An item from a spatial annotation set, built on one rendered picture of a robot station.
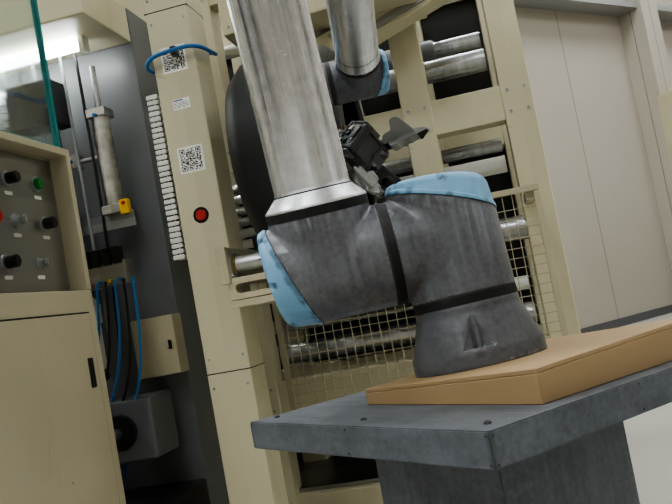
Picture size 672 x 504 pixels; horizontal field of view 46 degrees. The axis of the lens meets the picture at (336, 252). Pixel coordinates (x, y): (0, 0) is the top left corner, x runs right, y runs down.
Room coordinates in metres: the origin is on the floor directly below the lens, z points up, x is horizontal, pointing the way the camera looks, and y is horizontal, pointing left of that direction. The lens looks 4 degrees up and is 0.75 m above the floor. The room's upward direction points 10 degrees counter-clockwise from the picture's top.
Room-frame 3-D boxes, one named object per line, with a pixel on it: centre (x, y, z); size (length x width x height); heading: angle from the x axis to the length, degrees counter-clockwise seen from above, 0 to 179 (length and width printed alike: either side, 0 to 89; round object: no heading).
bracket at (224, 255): (2.26, 0.26, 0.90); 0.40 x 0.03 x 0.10; 169
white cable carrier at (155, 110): (2.24, 0.43, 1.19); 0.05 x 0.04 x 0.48; 169
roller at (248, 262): (2.08, 0.11, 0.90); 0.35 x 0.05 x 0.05; 79
